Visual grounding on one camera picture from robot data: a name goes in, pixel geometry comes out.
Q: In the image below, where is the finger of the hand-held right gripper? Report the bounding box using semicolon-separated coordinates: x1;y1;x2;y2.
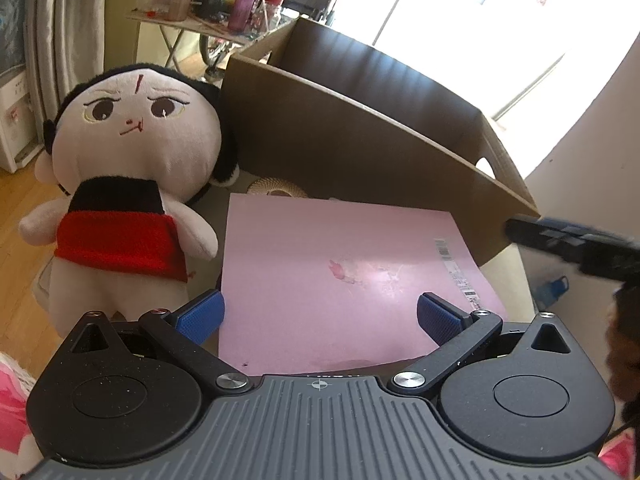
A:
504;214;640;286

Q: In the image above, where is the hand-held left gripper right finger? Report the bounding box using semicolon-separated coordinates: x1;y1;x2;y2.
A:
386;291;577;397

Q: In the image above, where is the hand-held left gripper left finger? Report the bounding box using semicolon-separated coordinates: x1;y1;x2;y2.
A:
62;289;252;396

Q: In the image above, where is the pink book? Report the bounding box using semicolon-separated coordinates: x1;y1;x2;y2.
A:
217;192;508;377

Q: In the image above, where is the round woven coaster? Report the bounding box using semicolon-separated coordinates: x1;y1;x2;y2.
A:
247;176;308;198

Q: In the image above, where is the brown cardboard box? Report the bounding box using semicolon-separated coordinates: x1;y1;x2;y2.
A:
220;16;542;268

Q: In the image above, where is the plush doll with red skirt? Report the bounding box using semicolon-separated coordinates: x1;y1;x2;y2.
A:
18;61;241;338

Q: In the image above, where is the white desktop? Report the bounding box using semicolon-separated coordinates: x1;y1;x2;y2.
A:
30;167;538;341

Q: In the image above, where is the person's right hand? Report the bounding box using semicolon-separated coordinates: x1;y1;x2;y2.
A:
604;285;640;426

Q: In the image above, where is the blue plastic object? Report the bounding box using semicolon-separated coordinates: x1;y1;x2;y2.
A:
541;275;571;307

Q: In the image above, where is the white water dispenser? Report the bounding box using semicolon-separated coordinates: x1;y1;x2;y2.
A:
0;67;43;173

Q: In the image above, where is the folding table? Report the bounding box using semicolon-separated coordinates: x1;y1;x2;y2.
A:
125;7;296;81

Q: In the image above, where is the grey curtain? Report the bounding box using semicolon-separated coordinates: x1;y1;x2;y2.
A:
25;0;108;136

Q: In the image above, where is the large water bottle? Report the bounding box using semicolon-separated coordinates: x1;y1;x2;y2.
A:
0;0;27;76

